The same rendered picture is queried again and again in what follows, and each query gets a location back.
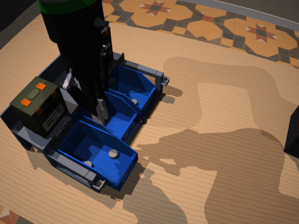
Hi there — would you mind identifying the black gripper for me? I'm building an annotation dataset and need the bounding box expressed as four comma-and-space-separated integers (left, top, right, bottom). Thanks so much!
57, 32, 110, 125

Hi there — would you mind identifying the blue bin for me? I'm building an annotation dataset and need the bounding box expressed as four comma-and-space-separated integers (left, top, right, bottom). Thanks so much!
57, 120, 136, 191
106, 65, 155, 118
71, 91, 137, 142

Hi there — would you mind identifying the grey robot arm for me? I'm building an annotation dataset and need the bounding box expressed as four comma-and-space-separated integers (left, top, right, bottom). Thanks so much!
0, 0, 109, 45

